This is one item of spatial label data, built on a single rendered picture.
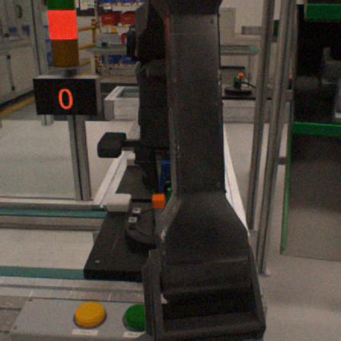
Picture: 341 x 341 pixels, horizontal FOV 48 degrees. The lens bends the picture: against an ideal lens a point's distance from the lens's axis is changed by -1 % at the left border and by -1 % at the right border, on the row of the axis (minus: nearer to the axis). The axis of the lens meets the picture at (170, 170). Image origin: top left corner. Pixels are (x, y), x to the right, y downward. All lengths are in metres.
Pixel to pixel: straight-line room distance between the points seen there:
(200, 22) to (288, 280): 0.62
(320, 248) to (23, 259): 0.54
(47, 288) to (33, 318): 0.07
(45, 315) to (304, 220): 0.43
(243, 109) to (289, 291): 1.20
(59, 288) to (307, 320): 0.43
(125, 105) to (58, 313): 1.39
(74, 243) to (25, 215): 0.14
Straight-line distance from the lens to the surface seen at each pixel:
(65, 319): 0.60
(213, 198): 0.30
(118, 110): 1.89
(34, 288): 0.66
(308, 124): 0.59
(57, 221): 0.88
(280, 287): 0.82
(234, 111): 1.86
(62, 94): 0.78
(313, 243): 0.68
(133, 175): 0.99
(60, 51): 0.77
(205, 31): 0.31
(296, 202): 0.70
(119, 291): 0.64
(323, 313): 0.78
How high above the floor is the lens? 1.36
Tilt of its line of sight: 23 degrees down
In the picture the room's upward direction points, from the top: straight up
